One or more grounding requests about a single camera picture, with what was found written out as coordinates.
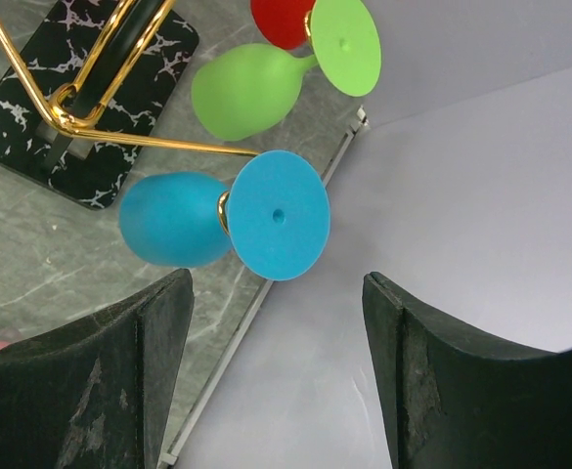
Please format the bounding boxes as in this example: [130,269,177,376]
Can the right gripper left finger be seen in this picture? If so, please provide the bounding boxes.
[0,269,194,468]

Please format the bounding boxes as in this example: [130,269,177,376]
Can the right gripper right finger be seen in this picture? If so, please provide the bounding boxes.
[362,273,572,468]

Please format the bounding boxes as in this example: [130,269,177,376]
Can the blue wine glass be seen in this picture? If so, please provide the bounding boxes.
[119,149,330,281]

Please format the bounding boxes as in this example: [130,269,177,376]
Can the green wine glass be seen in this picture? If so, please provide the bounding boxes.
[191,0,382,142]

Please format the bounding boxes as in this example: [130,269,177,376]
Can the red wine glass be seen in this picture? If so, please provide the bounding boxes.
[250,0,316,50]

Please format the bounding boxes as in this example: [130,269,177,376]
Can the gold wine glass rack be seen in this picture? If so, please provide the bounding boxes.
[0,0,262,235]

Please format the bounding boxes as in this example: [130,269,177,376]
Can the black marbled rack base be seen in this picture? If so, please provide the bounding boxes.
[0,1,199,210]

